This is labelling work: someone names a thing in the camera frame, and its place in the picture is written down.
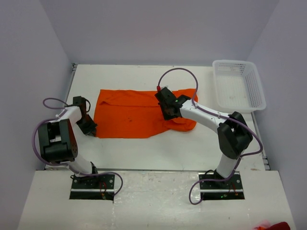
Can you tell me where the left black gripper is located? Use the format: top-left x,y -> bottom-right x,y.
75,115 -> 97,137

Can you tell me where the orange t shirt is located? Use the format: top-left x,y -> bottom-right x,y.
94,89 -> 196,138

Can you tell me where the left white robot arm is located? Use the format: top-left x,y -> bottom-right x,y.
32,96 -> 100,188

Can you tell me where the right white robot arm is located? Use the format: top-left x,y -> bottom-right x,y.
155,87 -> 253,188

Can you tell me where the white plastic basket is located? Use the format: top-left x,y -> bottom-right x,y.
212,60 -> 267,113

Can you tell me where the red cloth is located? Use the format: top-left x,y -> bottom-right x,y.
253,222 -> 291,230

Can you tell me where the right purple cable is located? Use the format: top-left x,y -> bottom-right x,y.
189,68 -> 263,205

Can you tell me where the purple cable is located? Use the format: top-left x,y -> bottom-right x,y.
32,97 -> 123,199
189,68 -> 263,205

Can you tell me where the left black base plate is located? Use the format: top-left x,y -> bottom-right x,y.
69,174 -> 115,201

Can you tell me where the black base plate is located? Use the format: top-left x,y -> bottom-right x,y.
69,174 -> 115,201
200,172 -> 245,201

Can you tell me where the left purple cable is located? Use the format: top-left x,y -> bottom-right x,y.
32,97 -> 123,199

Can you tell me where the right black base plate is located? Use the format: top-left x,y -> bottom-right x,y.
200,172 -> 245,201

